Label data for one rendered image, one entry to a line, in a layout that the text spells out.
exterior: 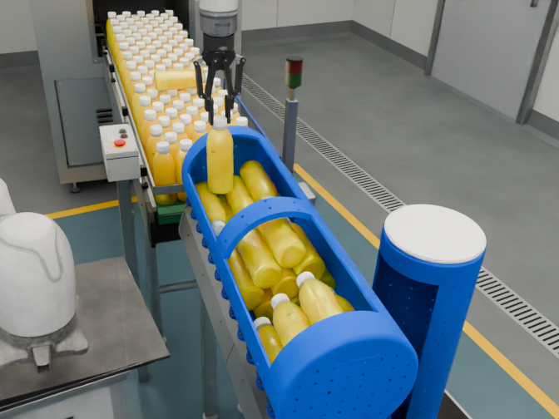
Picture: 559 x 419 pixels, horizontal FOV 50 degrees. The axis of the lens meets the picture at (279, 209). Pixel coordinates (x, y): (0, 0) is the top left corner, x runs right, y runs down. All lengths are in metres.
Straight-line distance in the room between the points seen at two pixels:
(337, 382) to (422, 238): 0.67
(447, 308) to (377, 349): 0.64
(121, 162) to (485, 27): 4.06
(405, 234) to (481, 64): 3.95
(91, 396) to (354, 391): 0.55
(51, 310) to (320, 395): 0.55
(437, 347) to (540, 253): 1.96
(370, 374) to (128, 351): 0.51
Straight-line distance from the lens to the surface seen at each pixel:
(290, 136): 2.32
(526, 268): 3.54
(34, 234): 1.22
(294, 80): 2.22
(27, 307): 1.26
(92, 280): 1.52
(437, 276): 1.64
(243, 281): 1.37
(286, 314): 1.21
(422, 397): 1.97
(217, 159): 1.60
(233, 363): 1.50
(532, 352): 3.04
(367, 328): 1.08
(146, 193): 2.07
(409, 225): 1.72
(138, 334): 1.38
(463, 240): 1.71
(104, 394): 1.38
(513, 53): 5.28
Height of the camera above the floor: 1.97
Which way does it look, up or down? 33 degrees down
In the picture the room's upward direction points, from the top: 3 degrees clockwise
